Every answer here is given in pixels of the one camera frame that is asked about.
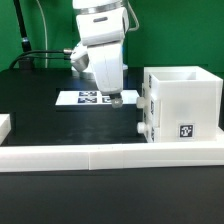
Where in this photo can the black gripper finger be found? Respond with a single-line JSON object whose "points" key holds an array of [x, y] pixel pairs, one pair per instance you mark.
{"points": [[116, 100]]}

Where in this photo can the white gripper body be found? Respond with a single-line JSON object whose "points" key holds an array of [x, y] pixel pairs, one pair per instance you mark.
{"points": [[106, 63]]}

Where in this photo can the white drawer with tag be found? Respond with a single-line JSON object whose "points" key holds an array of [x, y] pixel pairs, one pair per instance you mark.
{"points": [[146, 128], [149, 103]]}

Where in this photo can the white fiducial tag sheet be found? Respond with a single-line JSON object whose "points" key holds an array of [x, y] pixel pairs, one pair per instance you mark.
{"points": [[72, 98]]}

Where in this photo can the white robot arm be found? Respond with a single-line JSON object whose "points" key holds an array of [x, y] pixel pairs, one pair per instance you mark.
{"points": [[102, 25]]}

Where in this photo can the white drawer cabinet box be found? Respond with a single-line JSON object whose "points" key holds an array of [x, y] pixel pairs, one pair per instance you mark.
{"points": [[190, 99]]}

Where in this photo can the white front drawer with tag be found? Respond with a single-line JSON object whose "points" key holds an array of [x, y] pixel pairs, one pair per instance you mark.
{"points": [[146, 128]]}

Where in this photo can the white U-shaped fence rail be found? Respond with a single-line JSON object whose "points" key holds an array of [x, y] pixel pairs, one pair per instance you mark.
{"points": [[112, 156]]}

